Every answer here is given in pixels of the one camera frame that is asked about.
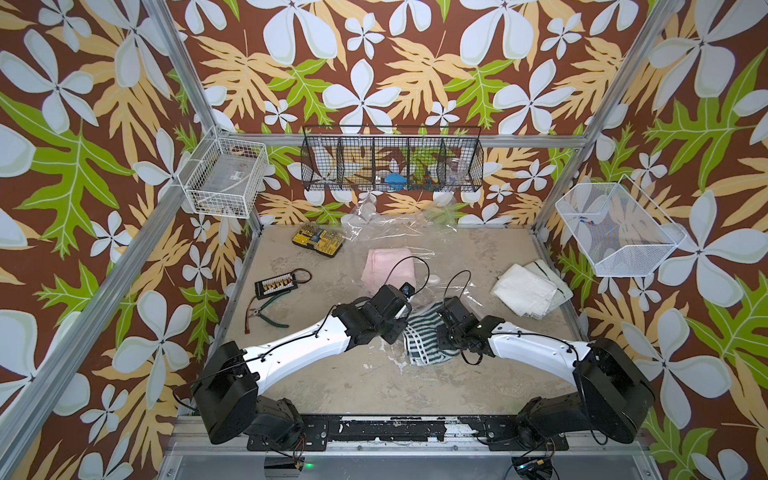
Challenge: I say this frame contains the green white striped towel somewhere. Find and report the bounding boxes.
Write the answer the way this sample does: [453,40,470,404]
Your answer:
[403,302,459,367]

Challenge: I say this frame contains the pink towel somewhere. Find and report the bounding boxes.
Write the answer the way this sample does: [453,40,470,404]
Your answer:
[362,248,416,294]

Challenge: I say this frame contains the clear plastic vacuum bag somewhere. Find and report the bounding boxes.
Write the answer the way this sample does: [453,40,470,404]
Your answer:
[342,201,481,367]

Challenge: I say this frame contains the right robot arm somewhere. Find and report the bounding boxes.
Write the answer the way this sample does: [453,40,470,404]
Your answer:
[437,297,656,447]

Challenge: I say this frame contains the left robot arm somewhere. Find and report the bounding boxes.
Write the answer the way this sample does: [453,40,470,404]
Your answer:
[191,283,416,450]

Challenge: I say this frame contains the white folded towel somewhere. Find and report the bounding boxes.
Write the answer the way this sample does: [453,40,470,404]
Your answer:
[491,259,573,320]

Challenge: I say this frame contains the yellow black screwdriver bit case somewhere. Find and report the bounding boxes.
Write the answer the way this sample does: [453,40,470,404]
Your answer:
[291,223,345,258]

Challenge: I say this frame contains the black parallel charging board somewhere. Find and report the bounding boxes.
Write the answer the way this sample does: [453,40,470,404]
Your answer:
[254,268,313,300]

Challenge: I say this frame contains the white mesh basket right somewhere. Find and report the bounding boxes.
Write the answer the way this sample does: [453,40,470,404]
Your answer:
[555,175,687,278]

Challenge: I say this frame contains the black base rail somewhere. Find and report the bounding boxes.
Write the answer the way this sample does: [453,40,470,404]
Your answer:
[246,414,569,452]

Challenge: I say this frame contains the green handled pliers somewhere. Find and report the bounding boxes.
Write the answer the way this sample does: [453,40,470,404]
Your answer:
[244,293,289,335]

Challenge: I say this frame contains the black wire basket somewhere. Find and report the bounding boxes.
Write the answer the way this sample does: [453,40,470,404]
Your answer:
[298,125,485,192]

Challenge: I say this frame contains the white wire basket left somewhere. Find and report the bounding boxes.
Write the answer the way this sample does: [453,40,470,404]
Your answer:
[180,137,270,219]

